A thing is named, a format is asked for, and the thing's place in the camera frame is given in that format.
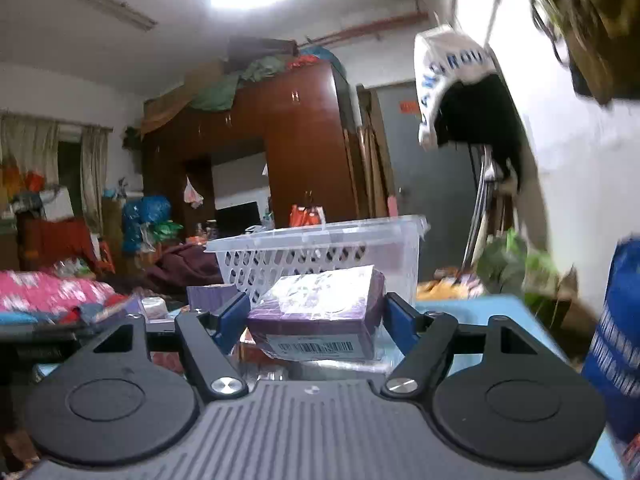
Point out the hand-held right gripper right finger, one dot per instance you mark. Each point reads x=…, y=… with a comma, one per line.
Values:
x=399, y=317

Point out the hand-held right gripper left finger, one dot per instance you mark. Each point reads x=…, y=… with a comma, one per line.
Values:
x=234, y=317

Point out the purple snack packet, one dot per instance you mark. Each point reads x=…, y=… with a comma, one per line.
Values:
x=212, y=296

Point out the purple box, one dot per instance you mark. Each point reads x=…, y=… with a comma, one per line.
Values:
x=320, y=310

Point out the clear plastic basket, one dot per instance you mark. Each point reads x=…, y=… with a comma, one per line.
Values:
x=310, y=250

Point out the yellow floral blanket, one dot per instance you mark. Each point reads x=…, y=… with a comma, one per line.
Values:
x=445, y=289

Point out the maroon cloth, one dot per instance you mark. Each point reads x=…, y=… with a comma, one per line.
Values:
x=185, y=267

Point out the small white jar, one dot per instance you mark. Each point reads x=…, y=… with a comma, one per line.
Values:
x=153, y=307

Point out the black television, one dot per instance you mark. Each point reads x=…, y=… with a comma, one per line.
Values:
x=237, y=220

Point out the pink board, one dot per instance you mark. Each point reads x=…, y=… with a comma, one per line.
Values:
x=392, y=206

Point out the orange and white bag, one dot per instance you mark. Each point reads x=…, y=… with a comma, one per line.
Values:
x=307, y=216

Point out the blue plastic bags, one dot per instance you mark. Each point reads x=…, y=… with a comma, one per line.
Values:
x=147, y=222

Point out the white plastic bag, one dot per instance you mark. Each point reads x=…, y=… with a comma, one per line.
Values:
x=193, y=194

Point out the metal crutches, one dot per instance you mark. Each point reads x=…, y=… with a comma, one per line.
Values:
x=477, y=210

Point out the grey door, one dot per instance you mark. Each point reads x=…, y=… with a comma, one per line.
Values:
x=430, y=175

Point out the wooden planks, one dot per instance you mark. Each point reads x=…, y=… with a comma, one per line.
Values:
x=372, y=160

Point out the pink floral blanket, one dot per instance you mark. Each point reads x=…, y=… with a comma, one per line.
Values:
x=50, y=292

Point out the brown wooden wardrobe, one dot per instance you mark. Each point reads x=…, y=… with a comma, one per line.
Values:
x=305, y=145

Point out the red cloth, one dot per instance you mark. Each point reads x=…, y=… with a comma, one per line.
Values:
x=55, y=242

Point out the beige curtain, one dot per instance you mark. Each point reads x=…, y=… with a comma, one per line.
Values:
x=27, y=145
x=94, y=175

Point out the red door sign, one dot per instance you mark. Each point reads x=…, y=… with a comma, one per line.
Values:
x=410, y=107

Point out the black hanging garment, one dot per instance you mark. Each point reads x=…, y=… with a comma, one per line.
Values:
x=480, y=120

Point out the blue bag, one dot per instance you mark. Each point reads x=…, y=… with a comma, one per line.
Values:
x=620, y=340

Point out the green cloth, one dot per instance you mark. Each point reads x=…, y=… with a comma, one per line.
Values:
x=225, y=90

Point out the white garment with blue letters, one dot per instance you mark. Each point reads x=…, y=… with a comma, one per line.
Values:
x=440, y=60

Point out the red ceiling pipe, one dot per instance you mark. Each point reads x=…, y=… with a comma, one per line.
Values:
x=370, y=27

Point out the fluorescent tube fixture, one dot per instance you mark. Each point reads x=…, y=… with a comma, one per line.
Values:
x=112, y=6

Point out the camouflage cloth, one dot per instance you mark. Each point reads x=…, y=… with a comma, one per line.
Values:
x=590, y=15

